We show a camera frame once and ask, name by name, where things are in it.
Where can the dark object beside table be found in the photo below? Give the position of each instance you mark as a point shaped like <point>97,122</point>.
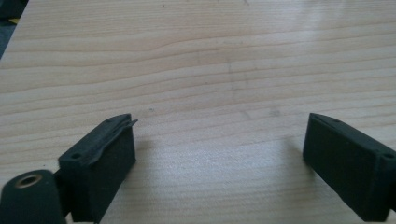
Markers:
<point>9,9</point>

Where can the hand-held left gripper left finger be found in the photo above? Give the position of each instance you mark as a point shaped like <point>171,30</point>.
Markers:
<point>99,168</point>

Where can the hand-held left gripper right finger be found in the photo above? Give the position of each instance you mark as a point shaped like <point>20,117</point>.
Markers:
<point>348,165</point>

